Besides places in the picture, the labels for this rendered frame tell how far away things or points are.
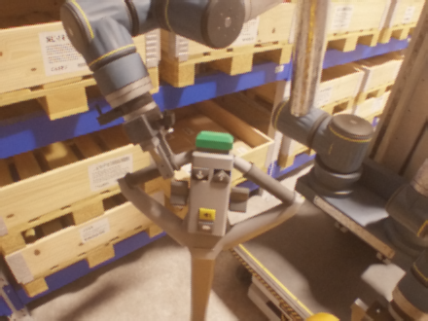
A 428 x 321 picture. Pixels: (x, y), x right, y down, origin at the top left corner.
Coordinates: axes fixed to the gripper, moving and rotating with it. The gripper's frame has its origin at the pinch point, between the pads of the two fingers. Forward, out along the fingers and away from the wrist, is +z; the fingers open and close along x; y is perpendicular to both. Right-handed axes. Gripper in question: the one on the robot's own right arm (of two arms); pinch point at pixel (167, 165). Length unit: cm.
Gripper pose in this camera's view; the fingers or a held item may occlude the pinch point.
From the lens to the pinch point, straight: 73.1
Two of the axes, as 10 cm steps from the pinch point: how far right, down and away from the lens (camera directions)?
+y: 9.1, -3.6, -1.9
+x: 0.6, -3.4, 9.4
